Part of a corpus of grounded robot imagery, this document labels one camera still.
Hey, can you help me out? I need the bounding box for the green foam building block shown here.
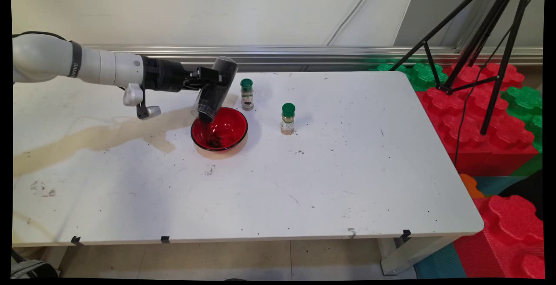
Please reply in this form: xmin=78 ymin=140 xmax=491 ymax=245
xmin=369 ymin=62 xmax=449 ymax=92
xmin=501 ymin=86 xmax=543 ymax=177

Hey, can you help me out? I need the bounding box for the white table leg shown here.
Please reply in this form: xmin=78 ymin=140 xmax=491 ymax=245
xmin=377 ymin=233 xmax=461 ymax=276

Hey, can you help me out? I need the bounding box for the poured black seeds pile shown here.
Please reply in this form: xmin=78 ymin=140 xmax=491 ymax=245
xmin=208 ymin=132 xmax=228 ymax=149

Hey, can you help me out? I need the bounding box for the grey strap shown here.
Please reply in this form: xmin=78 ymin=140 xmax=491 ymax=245
xmin=11 ymin=259 xmax=60 ymax=279

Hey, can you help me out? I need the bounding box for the red bowl with black rim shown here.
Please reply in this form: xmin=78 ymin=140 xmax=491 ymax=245
xmin=190 ymin=106 xmax=248 ymax=152

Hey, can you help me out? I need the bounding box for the teal foam mat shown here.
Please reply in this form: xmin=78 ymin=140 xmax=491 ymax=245
xmin=473 ymin=176 xmax=528 ymax=196
xmin=415 ymin=242 xmax=467 ymax=279

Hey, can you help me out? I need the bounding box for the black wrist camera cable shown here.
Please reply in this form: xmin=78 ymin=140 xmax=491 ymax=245
xmin=12 ymin=30 xmax=66 ymax=42

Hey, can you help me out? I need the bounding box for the clear jar of black seeds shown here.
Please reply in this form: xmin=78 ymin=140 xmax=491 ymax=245
xmin=191 ymin=56 xmax=238 ymax=124

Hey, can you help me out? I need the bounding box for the black strap around arm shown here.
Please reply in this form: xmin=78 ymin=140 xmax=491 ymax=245
xmin=67 ymin=40 xmax=83 ymax=79

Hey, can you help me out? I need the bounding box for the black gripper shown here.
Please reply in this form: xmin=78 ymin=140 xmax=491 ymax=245
xmin=140 ymin=56 xmax=223 ymax=93

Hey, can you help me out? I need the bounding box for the orange foam piece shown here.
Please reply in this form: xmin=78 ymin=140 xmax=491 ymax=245
xmin=460 ymin=173 xmax=485 ymax=199

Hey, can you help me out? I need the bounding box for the aluminium wall rail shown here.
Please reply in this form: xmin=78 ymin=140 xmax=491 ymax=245
xmin=83 ymin=45 xmax=543 ymax=73

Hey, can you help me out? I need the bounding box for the red foam building block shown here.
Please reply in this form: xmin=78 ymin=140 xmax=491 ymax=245
xmin=453 ymin=195 xmax=545 ymax=279
xmin=416 ymin=62 xmax=539 ymax=177

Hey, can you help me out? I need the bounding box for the spice jar with beige powder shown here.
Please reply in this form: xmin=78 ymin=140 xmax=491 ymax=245
xmin=280 ymin=103 xmax=296 ymax=136

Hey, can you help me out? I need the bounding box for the thin black tripod cable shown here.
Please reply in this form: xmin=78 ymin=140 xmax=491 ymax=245
xmin=453 ymin=0 xmax=546 ymax=167

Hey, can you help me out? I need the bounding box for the black tripod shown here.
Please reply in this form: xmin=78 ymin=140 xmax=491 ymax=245
xmin=389 ymin=0 xmax=535 ymax=136

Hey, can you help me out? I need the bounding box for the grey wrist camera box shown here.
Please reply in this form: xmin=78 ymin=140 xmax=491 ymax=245
xmin=136 ymin=100 xmax=162 ymax=120

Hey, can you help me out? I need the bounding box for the spice jar with dark peppercorns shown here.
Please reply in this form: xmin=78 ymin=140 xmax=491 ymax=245
xmin=240 ymin=79 xmax=255 ymax=111

